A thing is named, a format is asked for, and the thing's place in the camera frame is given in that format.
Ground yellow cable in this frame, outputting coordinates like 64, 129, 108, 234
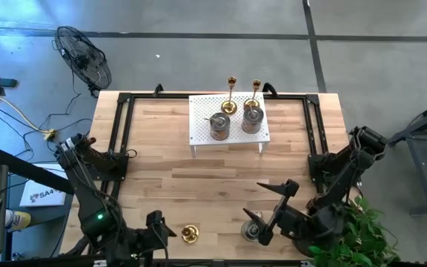
0, 95, 51, 134

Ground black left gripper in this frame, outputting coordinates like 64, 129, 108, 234
135, 210, 178, 257

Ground candle tin with orange label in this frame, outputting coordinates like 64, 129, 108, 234
241, 105, 265, 135
202, 112, 232, 142

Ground tall gold candlestick holder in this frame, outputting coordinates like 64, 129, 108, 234
243, 79, 262, 111
220, 76, 239, 115

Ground short gold candlestick holder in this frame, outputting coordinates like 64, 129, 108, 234
181, 224, 200, 245

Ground green leafy plant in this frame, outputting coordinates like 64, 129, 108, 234
308, 196, 400, 267

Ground white perforated metal shelf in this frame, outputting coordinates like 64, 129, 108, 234
188, 92, 271, 159

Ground black floor fan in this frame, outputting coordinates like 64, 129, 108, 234
52, 25, 113, 98

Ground white paper sheet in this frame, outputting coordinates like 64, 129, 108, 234
19, 162, 73, 208

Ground black desk beam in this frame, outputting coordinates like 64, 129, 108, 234
0, 147, 78, 197

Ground silver metal candle tin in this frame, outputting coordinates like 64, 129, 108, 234
240, 211, 266, 243

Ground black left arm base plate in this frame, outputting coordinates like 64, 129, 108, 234
87, 151, 129, 182

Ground black plant pot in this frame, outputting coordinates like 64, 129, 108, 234
293, 237, 315, 257

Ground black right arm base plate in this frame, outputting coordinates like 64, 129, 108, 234
308, 154, 363, 185

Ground yellow and white spray can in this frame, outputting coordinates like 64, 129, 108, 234
4, 209, 32, 231

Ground black fan power cable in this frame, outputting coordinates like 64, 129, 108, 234
35, 70, 83, 131

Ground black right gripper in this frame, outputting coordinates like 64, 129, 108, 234
242, 179, 313, 246

